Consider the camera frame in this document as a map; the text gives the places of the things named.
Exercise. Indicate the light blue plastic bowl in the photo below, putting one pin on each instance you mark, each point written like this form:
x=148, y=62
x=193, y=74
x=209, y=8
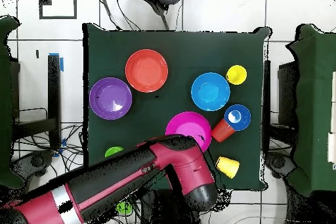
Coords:
x=210, y=91

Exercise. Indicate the lemon yellow plastic cup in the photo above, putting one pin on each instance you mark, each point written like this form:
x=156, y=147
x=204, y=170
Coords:
x=236, y=74

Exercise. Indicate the green cloth side table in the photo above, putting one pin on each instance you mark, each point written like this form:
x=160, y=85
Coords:
x=315, y=76
x=5, y=103

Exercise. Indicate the large shallow orange bowl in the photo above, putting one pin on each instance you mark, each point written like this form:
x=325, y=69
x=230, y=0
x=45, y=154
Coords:
x=146, y=70

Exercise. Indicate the golden yellow plastic cup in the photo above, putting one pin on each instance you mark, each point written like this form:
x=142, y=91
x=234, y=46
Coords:
x=228, y=166

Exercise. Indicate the grey chair base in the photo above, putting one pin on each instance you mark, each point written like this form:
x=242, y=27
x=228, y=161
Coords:
x=278, y=162

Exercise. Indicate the green plastic cup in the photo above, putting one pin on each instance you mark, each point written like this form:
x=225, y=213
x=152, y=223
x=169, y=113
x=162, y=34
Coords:
x=113, y=151

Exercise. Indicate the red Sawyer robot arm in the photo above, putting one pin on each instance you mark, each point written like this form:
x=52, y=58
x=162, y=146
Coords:
x=189, y=163

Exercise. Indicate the green bowl on floor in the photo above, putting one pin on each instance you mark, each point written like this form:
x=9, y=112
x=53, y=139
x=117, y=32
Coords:
x=124, y=208

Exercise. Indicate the red-orange plastic cup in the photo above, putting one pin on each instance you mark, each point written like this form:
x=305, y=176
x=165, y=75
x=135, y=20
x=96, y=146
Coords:
x=221, y=132

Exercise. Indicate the black stand frame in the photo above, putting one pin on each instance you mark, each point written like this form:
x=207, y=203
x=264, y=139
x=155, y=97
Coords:
x=53, y=90
x=287, y=90

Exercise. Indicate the small dark blue bowl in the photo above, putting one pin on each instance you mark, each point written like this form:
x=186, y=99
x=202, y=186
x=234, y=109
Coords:
x=242, y=122

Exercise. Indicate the pink plastic bowl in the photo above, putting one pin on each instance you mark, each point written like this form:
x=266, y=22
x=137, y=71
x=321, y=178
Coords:
x=189, y=124

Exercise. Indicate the dark green tablecloth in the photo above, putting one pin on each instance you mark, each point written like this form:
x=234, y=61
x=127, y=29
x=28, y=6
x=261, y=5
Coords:
x=210, y=50

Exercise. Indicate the purple plastic bowl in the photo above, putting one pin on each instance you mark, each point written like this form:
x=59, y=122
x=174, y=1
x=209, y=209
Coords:
x=110, y=98

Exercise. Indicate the black chair base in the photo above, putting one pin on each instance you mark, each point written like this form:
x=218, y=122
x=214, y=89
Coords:
x=34, y=162

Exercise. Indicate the blue tape strip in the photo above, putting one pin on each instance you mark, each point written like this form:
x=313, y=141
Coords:
x=61, y=65

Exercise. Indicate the black square frame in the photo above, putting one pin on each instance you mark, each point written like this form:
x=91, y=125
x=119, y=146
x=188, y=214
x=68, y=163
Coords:
x=57, y=17

